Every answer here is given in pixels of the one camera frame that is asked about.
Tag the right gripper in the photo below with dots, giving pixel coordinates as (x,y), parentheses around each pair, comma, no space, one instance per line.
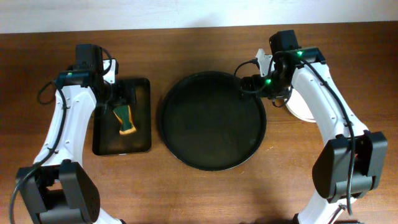
(246,83)

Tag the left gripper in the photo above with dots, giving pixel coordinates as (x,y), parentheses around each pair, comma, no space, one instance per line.
(123,95)

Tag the pink white plate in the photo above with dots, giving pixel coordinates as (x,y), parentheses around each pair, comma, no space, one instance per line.
(298,107)

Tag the orange green sponge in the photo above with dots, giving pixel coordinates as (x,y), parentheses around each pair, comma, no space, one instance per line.
(124,116)

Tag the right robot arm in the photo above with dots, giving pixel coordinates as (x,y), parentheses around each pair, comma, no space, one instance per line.
(351,162)

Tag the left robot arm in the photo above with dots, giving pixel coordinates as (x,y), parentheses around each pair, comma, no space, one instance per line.
(56,188)

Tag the black rectangular tray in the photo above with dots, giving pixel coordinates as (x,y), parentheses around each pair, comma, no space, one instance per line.
(106,137)

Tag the black round tray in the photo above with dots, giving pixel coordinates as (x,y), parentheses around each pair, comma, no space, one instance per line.
(206,123)

